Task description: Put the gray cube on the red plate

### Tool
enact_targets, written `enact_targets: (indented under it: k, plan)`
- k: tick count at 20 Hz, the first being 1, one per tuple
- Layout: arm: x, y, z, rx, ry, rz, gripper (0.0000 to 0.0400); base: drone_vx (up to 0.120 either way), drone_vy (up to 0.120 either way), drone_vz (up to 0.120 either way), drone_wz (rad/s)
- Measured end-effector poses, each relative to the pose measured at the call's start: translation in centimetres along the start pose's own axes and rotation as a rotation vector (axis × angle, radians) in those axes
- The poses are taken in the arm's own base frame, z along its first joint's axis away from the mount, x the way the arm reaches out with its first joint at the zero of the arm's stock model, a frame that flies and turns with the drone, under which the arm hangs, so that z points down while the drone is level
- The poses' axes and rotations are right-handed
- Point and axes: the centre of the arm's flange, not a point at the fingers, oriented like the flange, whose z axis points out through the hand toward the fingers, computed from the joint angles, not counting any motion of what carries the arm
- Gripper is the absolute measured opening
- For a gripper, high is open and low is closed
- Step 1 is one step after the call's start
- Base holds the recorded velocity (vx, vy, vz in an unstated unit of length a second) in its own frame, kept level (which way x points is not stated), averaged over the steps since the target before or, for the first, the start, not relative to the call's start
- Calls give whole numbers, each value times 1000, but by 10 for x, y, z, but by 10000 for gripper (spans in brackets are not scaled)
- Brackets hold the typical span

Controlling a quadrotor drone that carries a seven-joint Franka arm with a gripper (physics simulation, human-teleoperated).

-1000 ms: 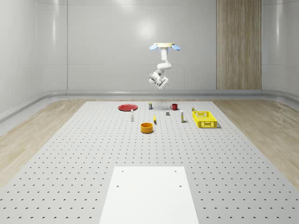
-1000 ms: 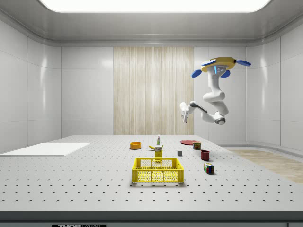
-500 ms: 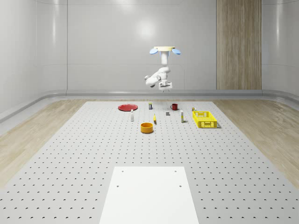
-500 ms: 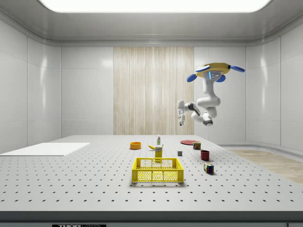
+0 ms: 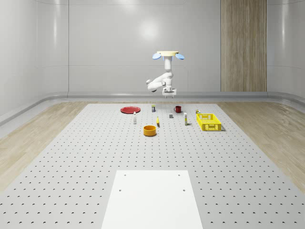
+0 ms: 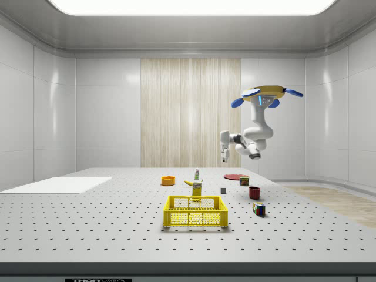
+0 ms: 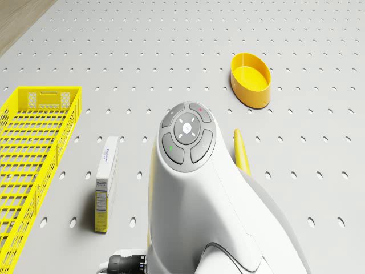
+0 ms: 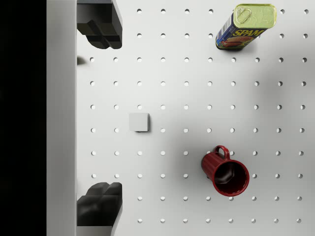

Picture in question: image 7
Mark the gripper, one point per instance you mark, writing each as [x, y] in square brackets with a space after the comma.
[125, 261]

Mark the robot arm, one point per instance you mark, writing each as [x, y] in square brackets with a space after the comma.
[199, 199]

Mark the white and yellow carton box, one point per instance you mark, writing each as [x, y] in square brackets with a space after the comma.
[104, 194]

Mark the banana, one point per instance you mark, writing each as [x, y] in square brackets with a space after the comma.
[241, 154]

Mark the yellow basket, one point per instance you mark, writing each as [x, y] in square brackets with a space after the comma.
[68, 98]

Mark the yellow bowl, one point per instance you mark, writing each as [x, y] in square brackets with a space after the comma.
[251, 85]

